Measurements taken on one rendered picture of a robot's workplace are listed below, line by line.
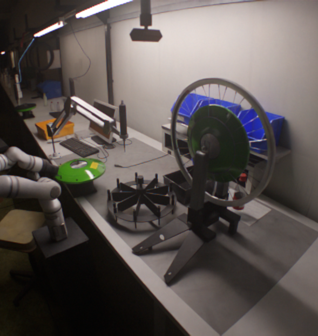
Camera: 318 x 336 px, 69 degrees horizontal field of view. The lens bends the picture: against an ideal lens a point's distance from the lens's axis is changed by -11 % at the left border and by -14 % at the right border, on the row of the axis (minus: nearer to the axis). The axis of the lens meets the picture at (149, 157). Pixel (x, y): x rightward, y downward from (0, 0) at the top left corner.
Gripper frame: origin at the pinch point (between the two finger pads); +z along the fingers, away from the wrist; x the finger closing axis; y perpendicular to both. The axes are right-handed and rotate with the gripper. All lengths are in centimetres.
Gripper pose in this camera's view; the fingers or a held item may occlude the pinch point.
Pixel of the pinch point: (60, 176)
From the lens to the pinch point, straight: 146.8
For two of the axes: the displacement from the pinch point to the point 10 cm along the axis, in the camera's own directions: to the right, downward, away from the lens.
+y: 2.8, -9.5, 1.1
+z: 4.3, 2.3, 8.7
